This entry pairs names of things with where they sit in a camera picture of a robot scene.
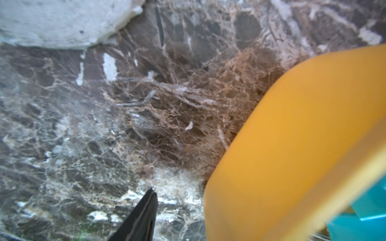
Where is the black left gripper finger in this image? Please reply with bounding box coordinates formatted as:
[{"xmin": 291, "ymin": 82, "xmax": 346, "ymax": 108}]
[{"xmin": 108, "ymin": 189, "xmax": 158, "ymax": 241}]

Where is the teal binder clip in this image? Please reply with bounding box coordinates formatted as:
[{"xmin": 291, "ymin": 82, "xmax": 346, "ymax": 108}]
[{"xmin": 327, "ymin": 178, "xmax": 386, "ymax": 241}]

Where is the white tape roll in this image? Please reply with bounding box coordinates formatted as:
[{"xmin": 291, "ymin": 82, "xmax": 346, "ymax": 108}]
[{"xmin": 1, "ymin": 0, "xmax": 145, "ymax": 49}]

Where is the yellow plastic storage box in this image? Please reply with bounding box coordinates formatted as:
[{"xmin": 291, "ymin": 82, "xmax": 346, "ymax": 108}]
[{"xmin": 204, "ymin": 45, "xmax": 386, "ymax": 241}]

